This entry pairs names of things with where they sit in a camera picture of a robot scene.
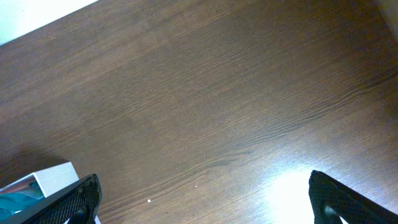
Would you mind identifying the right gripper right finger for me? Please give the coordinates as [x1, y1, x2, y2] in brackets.
[308, 170, 397, 224]

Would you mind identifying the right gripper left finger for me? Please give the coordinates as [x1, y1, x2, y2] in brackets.
[0, 173, 103, 224]

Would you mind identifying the blue mouthwash bottle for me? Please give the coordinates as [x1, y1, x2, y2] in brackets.
[1, 187, 45, 221]

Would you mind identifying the white open cardboard box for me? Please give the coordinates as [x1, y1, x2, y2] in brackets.
[0, 161, 102, 224]

